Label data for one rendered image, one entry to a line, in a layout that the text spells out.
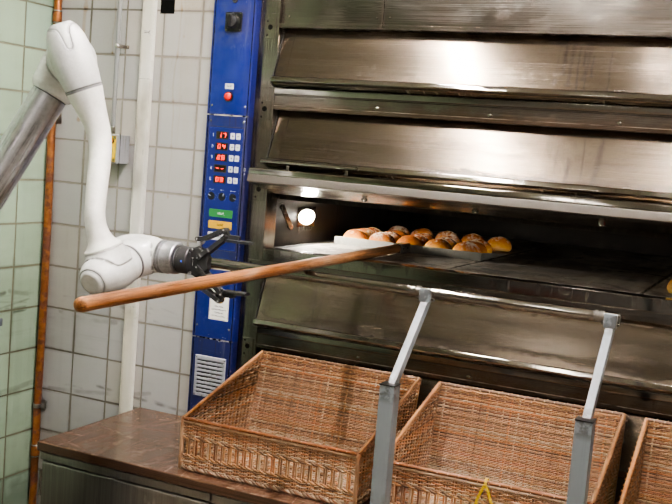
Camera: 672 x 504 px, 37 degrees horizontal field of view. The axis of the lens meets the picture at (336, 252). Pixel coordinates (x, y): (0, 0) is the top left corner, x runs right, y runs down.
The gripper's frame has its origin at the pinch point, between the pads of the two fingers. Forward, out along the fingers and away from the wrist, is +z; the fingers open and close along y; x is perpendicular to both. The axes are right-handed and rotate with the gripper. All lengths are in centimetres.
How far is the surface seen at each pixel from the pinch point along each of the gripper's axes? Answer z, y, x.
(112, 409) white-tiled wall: -81, 65, -59
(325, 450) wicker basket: 24, 46, -8
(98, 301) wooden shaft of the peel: 10, 0, 75
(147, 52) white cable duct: -75, -60, -56
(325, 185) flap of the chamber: 1.7, -22.5, -42.2
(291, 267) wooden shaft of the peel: 9.8, -1.1, -7.3
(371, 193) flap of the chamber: 17, -22, -42
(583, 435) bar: 92, 26, 4
